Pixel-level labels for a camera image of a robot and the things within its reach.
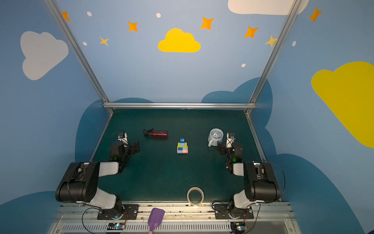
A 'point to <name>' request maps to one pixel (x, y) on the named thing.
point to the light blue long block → (180, 151)
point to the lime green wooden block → (185, 145)
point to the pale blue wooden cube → (182, 145)
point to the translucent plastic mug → (215, 135)
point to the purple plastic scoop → (155, 218)
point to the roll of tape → (197, 188)
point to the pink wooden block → (185, 151)
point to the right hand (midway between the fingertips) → (227, 140)
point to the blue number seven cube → (182, 140)
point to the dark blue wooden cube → (180, 148)
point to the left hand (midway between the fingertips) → (133, 142)
